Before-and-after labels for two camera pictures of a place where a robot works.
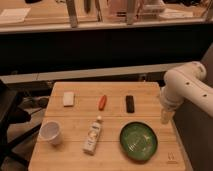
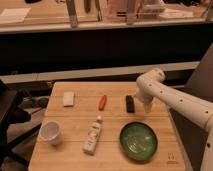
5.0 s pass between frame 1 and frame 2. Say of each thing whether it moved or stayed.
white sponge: stayed
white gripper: moved
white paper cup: stayed
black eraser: stayed
